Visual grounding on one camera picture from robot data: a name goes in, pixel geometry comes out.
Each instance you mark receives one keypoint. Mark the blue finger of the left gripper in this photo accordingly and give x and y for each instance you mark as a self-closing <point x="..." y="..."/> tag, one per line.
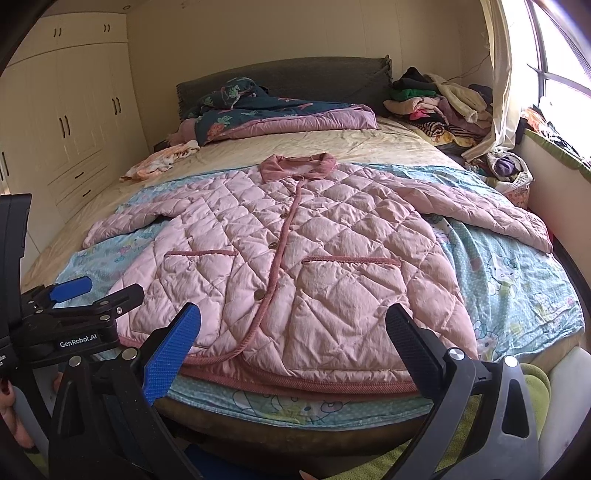
<point x="61" y="292"/>

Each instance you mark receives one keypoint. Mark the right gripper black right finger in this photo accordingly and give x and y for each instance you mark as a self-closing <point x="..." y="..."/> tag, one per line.
<point x="420" y="350"/>

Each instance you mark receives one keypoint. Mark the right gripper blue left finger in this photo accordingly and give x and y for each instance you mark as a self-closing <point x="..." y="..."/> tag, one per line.
<point x="166" y="350"/>

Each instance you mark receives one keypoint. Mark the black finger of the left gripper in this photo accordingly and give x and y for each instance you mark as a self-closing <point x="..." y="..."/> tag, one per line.
<point x="118" y="303"/>

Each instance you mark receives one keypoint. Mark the pink quilted jacket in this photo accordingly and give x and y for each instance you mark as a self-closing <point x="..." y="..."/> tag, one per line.
<point x="293" y="264"/>

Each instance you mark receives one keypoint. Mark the bag of clothes on floor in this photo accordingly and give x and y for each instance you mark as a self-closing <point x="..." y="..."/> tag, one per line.
<point x="509" y="175"/>

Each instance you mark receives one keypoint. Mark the pile of assorted clothes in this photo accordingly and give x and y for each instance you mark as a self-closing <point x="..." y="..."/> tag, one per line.
<point x="445" y="113"/>

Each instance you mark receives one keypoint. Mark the person's left hand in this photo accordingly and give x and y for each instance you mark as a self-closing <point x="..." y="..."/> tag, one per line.
<point x="17" y="412"/>

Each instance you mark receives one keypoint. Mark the small peach white garment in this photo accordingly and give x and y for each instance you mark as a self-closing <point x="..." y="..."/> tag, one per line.
<point x="159" y="162"/>

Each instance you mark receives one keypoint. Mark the cream built-in wardrobe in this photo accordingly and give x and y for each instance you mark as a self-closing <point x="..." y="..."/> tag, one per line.
<point x="70" y="125"/>

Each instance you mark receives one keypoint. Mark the pink pillow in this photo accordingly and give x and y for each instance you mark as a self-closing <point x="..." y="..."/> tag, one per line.
<point x="184" y="134"/>

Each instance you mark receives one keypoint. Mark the beige bed sheet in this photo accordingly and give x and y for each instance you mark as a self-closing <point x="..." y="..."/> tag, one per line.
<point x="391" y="143"/>

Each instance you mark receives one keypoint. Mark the cream window curtain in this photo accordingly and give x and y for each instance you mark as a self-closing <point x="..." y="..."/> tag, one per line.
<point x="500" y="19"/>

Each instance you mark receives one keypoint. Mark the teal floral pink comforter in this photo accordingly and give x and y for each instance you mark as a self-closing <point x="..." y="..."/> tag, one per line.
<point x="241" y="109"/>

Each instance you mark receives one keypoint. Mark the green cushioned window sill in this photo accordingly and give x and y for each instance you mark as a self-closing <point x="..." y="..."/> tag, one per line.
<point x="543" y="133"/>

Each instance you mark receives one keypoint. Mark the dark grey headboard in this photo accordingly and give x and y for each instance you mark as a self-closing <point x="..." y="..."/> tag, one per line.
<point x="355" y="80"/>

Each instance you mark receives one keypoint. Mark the window with dark frame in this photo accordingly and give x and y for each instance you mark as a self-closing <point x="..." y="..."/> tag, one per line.
<point x="565" y="78"/>

